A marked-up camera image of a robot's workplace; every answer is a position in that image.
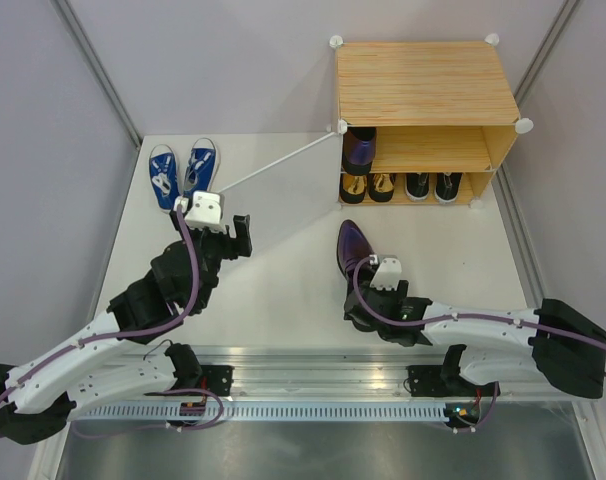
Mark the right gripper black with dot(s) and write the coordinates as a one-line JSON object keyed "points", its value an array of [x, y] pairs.
{"points": [[399, 293]]}

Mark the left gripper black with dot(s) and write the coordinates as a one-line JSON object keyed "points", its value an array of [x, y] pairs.
{"points": [[243, 242]]}

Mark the purple pointed loafer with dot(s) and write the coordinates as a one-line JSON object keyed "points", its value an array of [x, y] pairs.
{"points": [[352, 247], [359, 150]]}

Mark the white cabinet door panel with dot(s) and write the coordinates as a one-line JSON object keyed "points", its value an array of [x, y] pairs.
{"points": [[282, 181]]}

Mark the gold loafer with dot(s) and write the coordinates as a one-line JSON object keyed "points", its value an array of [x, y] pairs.
{"points": [[352, 188], [381, 187]]}

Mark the black white sneaker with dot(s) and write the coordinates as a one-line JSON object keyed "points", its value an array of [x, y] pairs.
{"points": [[417, 186], [447, 187]]}

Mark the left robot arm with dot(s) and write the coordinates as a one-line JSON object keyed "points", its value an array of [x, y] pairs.
{"points": [[40, 398]]}

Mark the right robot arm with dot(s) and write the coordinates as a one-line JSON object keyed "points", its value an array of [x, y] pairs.
{"points": [[553, 342]]}

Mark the wooden shoe cabinet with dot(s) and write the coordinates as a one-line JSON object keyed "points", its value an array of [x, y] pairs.
{"points": [[437, 106]]}

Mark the right blue canvas sneaker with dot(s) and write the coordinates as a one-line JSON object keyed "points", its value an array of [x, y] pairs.
{"points": [[201, 168]]}

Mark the blue canvas sneaker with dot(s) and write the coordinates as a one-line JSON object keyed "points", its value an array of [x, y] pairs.
{"points": [[163, 173], [201, 168]]}

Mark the left blue canvas sneaker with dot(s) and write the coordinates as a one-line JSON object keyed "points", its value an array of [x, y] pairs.
{"points": [[163, 173]]}

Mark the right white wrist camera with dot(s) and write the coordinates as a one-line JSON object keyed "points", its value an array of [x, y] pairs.
{"points": [[387, 272]]}

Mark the aluminium rail base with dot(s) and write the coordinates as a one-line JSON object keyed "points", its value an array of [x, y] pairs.
{"points": [[303, 372]]}

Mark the white slotted cable duct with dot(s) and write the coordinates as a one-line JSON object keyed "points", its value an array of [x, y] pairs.
{"points": [[271, 411]]}

